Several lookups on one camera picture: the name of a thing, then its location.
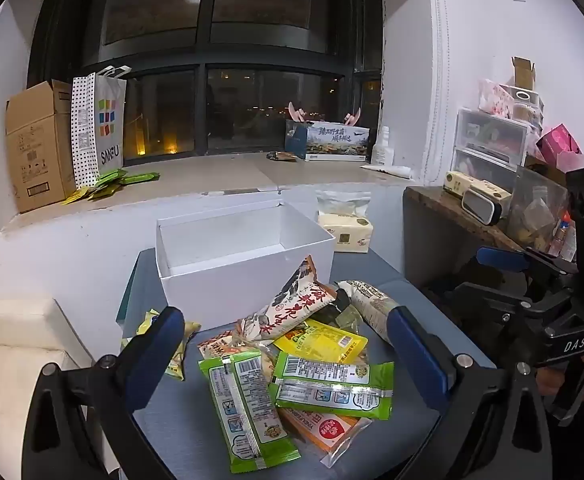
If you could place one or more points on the yellow-green printed snack packet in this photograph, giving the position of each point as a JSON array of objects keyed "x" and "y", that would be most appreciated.
[{"x": 182, "y": 355}]

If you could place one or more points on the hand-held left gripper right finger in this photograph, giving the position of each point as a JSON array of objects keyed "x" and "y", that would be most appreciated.
[{"x": 417, "y": 360}]

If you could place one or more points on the cream case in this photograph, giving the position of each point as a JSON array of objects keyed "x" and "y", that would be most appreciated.
[{"x": 477, "y": 195}]

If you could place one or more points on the small open cardboard box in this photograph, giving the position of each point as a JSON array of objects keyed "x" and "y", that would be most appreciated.
[{"x": 522, "y": 72}]

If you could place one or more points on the cream tissue pack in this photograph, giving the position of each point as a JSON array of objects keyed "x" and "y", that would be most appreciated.
[{"x": 347, "y": 232}]

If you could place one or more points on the pink antler headband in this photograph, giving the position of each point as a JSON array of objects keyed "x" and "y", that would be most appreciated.
[{"x": 352, "y": 117}]

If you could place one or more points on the dark green snack packet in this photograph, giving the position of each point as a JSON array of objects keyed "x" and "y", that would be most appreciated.
[{"x": 344, "y": 317}]

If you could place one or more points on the beige round snack packet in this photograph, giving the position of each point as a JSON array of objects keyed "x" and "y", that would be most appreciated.
[{"x": 372, "y": 305}]

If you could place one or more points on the floral printed pack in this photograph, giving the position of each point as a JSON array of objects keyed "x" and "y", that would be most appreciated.
[{"x": 494, "y": 97}]

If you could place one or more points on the white leather ottoman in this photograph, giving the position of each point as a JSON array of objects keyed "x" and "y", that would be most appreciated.
[{"x": 7, "y": 360}]

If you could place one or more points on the dark side cabinet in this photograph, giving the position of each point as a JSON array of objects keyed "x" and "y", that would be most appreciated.
[{"x": 437, "y": 240}]

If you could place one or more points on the orange clear-edged snack packet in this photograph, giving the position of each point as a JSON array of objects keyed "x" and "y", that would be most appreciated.
[{"x": 322, "y": 430}]

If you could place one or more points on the small orange nut packet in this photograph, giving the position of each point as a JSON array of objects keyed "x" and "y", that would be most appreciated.
[{"x": 217, "y": 346}]

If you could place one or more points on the pink box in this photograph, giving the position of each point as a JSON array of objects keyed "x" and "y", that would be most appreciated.
[{"x": 559, "y": 145}]

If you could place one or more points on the clear storage container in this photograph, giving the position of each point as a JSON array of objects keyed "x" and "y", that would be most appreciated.
[{"x": 539, "y": 210}]

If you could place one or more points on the yellow snack packet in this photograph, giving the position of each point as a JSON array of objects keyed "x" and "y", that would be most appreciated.
[{"x": 322, "y": 342}]

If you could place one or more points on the clear plastic drawer unit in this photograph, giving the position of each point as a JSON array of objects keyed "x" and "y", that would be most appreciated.
[{"x": 489, "y": 145}]

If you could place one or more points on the brown cardboard box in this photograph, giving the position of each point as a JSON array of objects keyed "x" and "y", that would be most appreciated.
[{"x": 37, "y": 150}]

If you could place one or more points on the blue printed tissue box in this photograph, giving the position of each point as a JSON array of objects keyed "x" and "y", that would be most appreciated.
[{"x": 332, "y": 142}]

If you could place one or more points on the white tube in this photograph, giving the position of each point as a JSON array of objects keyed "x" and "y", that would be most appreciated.
[{"x": 389, "y": 170}]

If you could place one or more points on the large white red snack bag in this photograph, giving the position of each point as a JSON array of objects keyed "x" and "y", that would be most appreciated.
[{"x": 284, "y": 305}]

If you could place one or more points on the pile of green yellow packets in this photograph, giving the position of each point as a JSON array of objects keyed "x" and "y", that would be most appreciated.
[{"x": 112, "y": 182}]

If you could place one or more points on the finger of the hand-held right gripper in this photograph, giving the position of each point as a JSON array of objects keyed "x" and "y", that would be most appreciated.
[
  {"x": 492, "y": 305},
  {"x": 502, "y": 259}
]

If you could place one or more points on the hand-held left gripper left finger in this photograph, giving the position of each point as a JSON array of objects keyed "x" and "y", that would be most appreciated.
[{"x": 158, "y": 352}]

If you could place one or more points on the dark window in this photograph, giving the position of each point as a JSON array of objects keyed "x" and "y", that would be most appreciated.
[{"x": 232, "y": 60}]

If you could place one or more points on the white plastic bottle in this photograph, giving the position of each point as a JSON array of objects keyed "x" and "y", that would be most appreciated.
[{"x": 383, "y": 147}]

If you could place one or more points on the white cardboard box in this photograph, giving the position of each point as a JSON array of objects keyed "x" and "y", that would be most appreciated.
[{"x": 232, "y": 255}]

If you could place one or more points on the dark flat packet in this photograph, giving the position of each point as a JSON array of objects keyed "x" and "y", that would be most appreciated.
[{"x": 281, "y": 156}]

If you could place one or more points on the white dotted shopping bag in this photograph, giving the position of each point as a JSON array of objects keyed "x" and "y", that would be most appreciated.
[{"x": 97, "y": 125}]

